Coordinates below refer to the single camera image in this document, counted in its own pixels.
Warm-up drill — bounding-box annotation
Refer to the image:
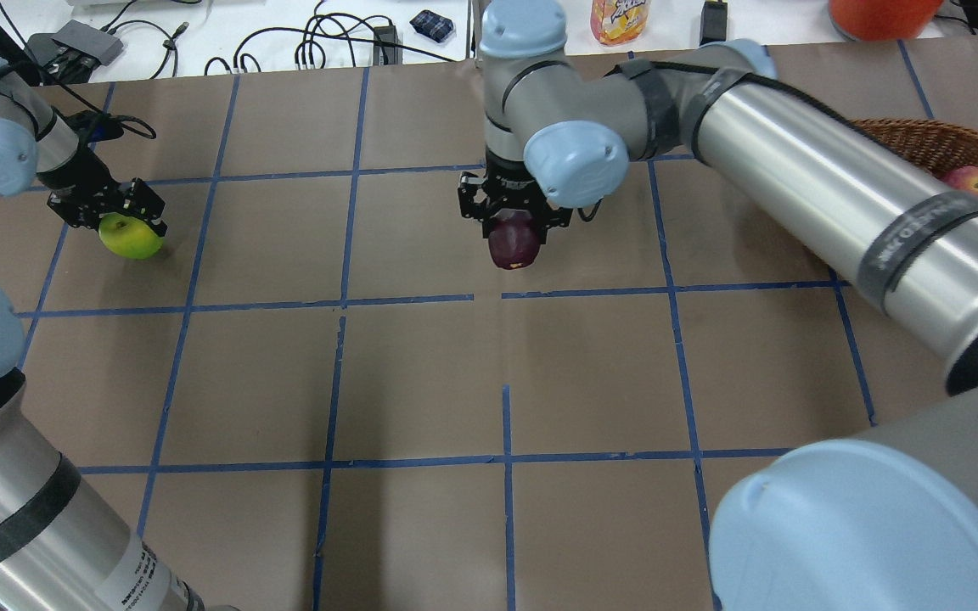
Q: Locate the red yellow apple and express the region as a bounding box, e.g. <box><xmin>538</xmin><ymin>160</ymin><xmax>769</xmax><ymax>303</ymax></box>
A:
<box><xmin>941</xmin><ymin>164</ymin><xmax>978</xmax><ymax>197</ymax></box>

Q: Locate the orange round object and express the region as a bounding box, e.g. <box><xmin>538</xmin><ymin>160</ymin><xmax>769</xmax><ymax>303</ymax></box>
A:
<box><xmin>827</xmin><ymin>1</ymin><xmax>943</xmax><ymax>42</ymax></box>

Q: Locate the dark blue small pouch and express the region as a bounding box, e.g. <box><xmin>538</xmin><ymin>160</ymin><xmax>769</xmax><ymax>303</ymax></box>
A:
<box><xmin>410</xmin><ymin>10</ymin><xmax>455</xmax><ymax>43</ymax></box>

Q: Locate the grey usb hub box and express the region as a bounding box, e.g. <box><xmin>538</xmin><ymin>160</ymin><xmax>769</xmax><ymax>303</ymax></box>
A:
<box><xmin>25</xmin><ymin>20</ymin><xmax>124</xmax><ymax>78</ymax></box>

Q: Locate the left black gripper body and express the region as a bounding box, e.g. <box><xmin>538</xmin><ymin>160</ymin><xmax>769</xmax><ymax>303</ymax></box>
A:
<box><xmin>37</xmin><ymin>152</ymin><xmax>167</xmax><ymax>238</ymax></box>

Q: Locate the green apple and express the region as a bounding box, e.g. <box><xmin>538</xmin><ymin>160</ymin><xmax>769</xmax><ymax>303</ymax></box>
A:
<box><xmin>98</xmin><ymin>213</ymin><xmax>164</xmax><ymax>261</ymax></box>

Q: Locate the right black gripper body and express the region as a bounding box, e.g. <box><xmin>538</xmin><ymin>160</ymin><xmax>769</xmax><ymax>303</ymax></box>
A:
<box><xmin>458</xmin><ymin>151</ymin><xmax>573</xmax><ymax>240</ymax></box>

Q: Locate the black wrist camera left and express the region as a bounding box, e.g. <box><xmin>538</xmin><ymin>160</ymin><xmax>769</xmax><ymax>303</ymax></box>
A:
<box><xmin>65</xmin><ymin>109</ymin><xmax>125</xmax><ymax>144</ymax></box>

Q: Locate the orange juice pouch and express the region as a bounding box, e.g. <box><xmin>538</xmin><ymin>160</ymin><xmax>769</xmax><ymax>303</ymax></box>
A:
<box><xmin>589</xmin><ymin>0</ymin><xmax>651</xmax><ymax>47</ymax></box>

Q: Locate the woven wicker basket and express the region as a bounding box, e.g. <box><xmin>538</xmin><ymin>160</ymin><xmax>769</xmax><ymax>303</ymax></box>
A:
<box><xmin>852</xmin><ymin>117</ymin><xmax>978</xmax><ymax>179</ymax></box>

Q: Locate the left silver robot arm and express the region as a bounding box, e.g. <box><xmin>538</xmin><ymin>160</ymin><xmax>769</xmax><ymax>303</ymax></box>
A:
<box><xmin>0</xmin><ymin>55</ymin><xmax>205</xmax><ymax>610</ymax></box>

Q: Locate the dark red apple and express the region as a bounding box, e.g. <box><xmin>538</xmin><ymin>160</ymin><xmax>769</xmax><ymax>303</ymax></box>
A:
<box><xmin>486</xmin><ymin>211</ymin><xmax>541</xmax><ymax>271</ymax></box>

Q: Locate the black power brick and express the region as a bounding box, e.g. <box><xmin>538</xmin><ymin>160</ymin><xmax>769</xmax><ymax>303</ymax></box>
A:
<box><xmin>698</xmin><ymin>1</ymin><xmax>728</xmax><ymax>47</ymax></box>

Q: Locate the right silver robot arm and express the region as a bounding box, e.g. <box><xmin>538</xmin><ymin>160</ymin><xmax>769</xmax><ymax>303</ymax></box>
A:
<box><xmin>461</xmin><ymin>1</ymin><xmax>978</xmax><ymax>610</ymax></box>

